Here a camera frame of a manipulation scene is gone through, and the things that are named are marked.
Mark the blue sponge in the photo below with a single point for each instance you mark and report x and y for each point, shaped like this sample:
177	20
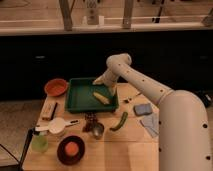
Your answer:
142	109

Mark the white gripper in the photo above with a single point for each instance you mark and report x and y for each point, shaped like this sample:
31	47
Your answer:
109	79

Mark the green cucumber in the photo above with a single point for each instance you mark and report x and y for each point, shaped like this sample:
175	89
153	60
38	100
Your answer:
119	123

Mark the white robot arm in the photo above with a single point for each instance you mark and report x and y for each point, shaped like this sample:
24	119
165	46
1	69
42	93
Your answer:
184	135

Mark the metal cup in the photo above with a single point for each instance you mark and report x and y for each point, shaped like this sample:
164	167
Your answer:
98	130

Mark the orange bowl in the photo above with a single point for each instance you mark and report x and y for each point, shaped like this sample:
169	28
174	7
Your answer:
56	87

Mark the wooden block eraser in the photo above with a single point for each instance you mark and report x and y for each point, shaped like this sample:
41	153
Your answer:
48	111

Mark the green plastic tray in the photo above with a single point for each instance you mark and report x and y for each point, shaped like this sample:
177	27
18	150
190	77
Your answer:
80	98

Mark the metal spoon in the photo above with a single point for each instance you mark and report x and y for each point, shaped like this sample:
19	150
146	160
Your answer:
131	98

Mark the white measuring cup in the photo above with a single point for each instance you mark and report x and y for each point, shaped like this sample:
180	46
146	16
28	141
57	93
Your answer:
57	125

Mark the grey blue cloth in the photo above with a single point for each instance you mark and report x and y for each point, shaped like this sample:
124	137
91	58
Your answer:
151	124

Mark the dark red plate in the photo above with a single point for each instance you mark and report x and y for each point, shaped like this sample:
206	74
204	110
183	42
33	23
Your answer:
70	160

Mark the orange fruit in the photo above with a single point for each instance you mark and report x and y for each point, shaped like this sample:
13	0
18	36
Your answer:
71	149

